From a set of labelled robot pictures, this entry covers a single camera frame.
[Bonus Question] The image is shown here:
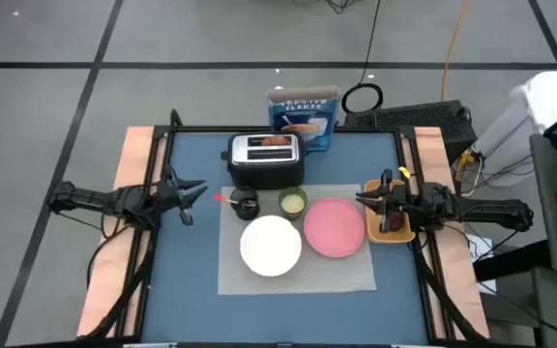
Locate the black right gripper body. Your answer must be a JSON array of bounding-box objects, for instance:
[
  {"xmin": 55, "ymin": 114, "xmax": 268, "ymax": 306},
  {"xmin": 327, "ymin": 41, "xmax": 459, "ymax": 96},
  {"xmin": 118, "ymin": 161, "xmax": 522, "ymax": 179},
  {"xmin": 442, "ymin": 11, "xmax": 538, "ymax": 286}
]
[{"xmin": 379, "ymin": 186, "xmax": 425, "ymax": 231}]

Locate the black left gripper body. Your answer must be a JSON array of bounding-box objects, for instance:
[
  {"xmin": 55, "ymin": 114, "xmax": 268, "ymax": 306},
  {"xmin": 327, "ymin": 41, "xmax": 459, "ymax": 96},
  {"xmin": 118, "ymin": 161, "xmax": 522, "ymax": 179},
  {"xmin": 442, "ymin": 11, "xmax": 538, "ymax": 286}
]
[{"xmin": 157, "ymin": 166, "xmax": 187, "ymax": 214}]

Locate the black two-slot toaster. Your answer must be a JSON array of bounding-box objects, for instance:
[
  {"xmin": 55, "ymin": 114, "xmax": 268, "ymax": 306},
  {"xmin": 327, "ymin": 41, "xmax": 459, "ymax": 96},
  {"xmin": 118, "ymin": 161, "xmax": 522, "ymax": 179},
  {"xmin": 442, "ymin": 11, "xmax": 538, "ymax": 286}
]
[{"xmin": 220, "ymin": 131, "xmax": 306, "ymax": 190}]

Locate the blue Frosted Flakes cereal box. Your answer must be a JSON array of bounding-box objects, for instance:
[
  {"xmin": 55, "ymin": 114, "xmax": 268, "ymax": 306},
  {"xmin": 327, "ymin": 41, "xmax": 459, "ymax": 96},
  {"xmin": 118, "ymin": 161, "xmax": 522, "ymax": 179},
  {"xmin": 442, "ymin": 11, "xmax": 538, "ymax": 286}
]
[{"xmin": 266, "ymin": 85, "xmax": 342, "ymax": 154}]

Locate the yellow rectangular tray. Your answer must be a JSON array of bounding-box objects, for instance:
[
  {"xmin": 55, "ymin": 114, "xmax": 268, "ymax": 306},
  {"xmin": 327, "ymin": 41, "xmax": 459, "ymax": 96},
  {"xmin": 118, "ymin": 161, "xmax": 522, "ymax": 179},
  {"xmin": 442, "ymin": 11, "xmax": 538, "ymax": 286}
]
[{"xmin": 364, "ymin": 179, "xmax": 416, "ymax": 245}]

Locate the pink plate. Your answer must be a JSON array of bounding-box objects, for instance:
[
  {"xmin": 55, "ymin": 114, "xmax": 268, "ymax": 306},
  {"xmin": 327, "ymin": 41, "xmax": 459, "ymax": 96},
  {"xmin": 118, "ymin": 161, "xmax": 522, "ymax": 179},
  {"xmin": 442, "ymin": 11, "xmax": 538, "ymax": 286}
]
[{"xmin": 303, "ymin": 197, "xmax": 366, "ymax": 259}]

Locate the black cup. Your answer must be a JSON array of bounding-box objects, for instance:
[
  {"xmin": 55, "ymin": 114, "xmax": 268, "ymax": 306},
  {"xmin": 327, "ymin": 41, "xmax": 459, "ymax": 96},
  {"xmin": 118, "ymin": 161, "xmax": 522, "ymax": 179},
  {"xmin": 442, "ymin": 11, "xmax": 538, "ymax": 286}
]
[{"xmin": 229, "ymin": 187, "xmax": 261, "ymax": 221}]

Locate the light wood side board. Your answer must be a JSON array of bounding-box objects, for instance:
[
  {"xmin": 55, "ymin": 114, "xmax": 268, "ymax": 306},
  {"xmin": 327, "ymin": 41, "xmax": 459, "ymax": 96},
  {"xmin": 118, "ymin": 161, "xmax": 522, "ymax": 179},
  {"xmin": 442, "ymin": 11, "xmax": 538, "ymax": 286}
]
[
  {"xmin": 401, "ymin": 126, "xmax": 491, "ymax": 339},
  {"xmin": 75, "ymin": 126, "xmax": 168, "ymax": 338}
]

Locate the green cup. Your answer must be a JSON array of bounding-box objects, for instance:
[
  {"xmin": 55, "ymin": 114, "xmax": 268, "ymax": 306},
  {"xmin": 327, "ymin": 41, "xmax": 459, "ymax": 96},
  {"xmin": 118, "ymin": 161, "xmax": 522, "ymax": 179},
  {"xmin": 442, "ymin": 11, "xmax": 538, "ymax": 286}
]
[{"xmin": 278, "ymin": 186, "xmax": 308, "ymax": 221}]

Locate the black computer case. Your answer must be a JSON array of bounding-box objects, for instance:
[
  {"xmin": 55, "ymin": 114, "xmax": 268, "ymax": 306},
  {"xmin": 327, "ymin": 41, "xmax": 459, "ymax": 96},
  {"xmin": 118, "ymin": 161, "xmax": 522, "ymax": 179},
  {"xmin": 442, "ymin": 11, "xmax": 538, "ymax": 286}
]
[{"xmin": 343, "ymin": 100, "xmax": 479, "ymax": 163}]

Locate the white paper sheet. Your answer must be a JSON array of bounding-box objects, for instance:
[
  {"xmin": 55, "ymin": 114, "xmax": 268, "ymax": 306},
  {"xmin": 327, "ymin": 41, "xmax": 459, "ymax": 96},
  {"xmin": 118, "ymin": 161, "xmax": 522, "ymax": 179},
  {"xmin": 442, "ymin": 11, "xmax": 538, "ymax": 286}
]
[{"xmin": 465, "ymin": 234, "xmax": 498, "ymax": 295}]

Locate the white bowl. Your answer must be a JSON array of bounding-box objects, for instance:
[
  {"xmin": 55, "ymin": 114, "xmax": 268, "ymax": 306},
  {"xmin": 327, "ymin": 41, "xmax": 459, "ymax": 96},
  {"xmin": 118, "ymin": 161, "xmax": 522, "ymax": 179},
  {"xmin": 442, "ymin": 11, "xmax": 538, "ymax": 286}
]
[{"xmin": 239, "ymin": 215, "xmax": 303, "ymax": 278}]

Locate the beige woven placemat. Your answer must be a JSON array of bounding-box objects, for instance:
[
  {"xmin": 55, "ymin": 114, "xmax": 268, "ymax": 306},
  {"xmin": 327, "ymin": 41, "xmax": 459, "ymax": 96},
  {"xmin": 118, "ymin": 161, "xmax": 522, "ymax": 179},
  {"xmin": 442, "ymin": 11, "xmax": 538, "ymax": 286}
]
[{"xmin": 217, "ymin": 183, "xmax": 377, "ymax": 296}]

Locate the white lined trash bin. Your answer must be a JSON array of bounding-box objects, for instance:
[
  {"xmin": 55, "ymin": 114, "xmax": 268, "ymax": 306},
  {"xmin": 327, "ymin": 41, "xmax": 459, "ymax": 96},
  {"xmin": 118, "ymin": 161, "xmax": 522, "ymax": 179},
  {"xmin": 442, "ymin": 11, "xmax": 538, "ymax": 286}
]
[{"xmin": 471, "ymin": 71, "xmax": 557, "ymax": 188}]

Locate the spoon with red handle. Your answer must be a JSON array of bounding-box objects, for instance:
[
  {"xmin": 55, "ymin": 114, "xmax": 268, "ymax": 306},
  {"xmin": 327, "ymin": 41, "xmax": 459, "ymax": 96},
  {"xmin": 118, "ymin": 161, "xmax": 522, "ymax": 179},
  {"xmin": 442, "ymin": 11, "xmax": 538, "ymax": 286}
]
[{"xmin": 213, "ymin": 192, "xmax": 256, "ymax": 209}]

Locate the black aluminium table frame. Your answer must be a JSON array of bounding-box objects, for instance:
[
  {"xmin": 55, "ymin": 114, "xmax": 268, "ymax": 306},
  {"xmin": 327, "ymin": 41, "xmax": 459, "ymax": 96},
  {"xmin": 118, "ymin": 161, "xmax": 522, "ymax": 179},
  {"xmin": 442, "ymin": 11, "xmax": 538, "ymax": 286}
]
[{"xmin": 84, "ymin": 108, "xmax": 490, "ymax": 348}]

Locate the black floor cable tangle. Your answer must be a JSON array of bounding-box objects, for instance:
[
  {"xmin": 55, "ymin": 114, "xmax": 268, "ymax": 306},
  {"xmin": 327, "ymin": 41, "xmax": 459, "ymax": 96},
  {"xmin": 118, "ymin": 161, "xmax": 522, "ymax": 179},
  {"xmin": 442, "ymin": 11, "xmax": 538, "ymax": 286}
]
[{"xmin": 452, "ymin": 152, "xmax": 536, "ymax": 194}]

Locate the black hanging cable with coil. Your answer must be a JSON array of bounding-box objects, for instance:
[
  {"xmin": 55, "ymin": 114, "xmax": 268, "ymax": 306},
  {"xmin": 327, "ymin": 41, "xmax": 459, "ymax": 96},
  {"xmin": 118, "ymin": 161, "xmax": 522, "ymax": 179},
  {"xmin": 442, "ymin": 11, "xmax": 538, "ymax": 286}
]
[{"xmin": 340, "ymin": 0, "xmax": 385, "ymax": 115}]

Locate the yellow extension cable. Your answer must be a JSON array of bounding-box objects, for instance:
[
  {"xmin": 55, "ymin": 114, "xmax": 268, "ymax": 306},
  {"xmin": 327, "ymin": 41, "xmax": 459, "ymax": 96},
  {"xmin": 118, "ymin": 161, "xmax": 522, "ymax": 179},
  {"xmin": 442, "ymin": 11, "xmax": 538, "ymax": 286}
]
[{"xmin": 441, "ymin": 0, "xmax": 471, "ymax": 102}]

